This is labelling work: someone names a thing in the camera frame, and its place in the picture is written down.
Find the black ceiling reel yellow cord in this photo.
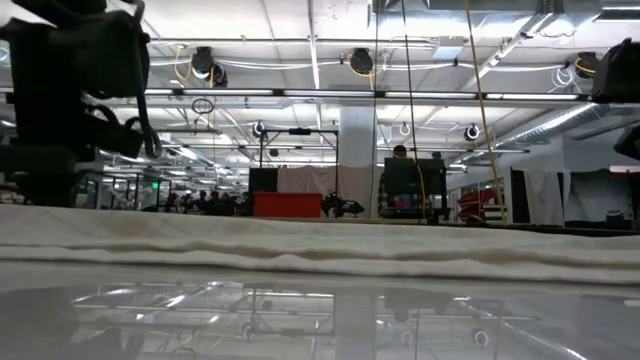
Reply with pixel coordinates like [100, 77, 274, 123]
[190, 45, 230, 89]
[348, 47, 375, 77]
[573, 50, 599, 80]

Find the white hanging cloth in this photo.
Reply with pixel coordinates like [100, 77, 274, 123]
[523, 169, 566, 227]

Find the pale pink curtain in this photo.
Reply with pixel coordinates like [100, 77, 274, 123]
[277, 164, 381, 207]

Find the black metal stand frame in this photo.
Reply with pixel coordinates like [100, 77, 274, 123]
[258, 127, 341, 194]

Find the thin black hanging cable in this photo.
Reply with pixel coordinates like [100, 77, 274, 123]
[372, 0, 379, 217]

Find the red metal frame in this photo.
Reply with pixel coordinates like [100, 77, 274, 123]
[457, 187, 503, 224]

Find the black bucket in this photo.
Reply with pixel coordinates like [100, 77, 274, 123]
[605, 208, 626, 231]

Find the silver ventilation duct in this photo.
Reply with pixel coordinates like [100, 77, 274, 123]
[494, 99, 640, 149]

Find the black board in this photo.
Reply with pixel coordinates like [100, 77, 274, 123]
[248, 167, 280, 194]

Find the long ceiling light bar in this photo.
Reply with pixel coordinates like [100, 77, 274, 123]
[164, 142, 531, 154]
[143, 86, 595, 104]

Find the grey hanging cloth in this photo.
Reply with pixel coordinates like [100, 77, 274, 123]
[564, 168, 635, 224]

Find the thin yellow cable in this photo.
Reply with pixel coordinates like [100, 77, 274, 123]
[416, 163, 428, 221]

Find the red box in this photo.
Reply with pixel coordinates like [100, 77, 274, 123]
[253, 192, 324, 219]

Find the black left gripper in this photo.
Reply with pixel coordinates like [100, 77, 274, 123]
[0, 94, 96, 209]

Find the yellow hanging cable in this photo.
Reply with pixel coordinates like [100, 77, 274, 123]
[463, 0, 509, 225]

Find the black metal cage frame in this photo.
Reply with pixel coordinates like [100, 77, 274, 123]
[82, 169, 169, 211]

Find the white coiled cable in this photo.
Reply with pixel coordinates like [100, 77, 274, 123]
[548, 63, 579, 95]

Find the dark ceiling light fixture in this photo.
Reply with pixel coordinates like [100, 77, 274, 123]
[597, 0, 640, 21]

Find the white plaid kitchen towel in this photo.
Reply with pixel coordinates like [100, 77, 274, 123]
[0, 203, 640, 287]

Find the small black machine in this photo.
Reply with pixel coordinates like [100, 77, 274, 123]
[322, 192, 366, 219]

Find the black table frame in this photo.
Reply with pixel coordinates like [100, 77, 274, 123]
[424, 221, 640, 238]

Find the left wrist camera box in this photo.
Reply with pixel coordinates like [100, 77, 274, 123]
[82, 113, 147, 160]

